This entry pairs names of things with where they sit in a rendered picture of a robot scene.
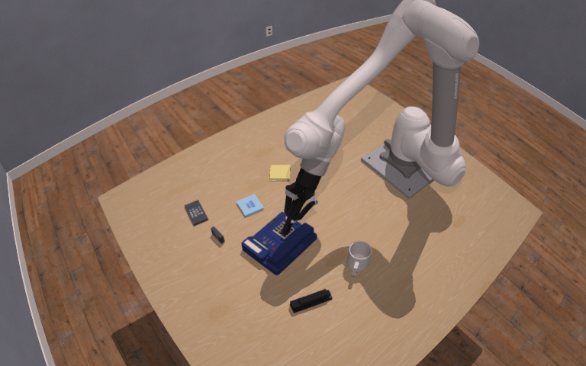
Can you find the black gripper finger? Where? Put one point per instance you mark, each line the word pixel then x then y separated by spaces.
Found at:
pixel 297 215
pixel 289 208

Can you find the grey calculator keypad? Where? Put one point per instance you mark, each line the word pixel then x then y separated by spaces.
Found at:
pixel 196 212

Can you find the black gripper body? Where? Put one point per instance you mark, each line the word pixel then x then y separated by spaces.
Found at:
pixel 309 181

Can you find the blue desk phone body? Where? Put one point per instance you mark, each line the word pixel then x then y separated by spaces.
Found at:
pixel 268 238

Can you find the white mug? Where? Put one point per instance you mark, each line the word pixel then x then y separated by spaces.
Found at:
pixel 359 249

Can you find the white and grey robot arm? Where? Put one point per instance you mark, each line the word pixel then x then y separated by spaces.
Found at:
pixel 449 40

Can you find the yellow sticky note pad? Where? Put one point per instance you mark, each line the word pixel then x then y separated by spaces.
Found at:
pixel 280 173

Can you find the light blue note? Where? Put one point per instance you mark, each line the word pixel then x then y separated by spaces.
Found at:
pixel 250 205

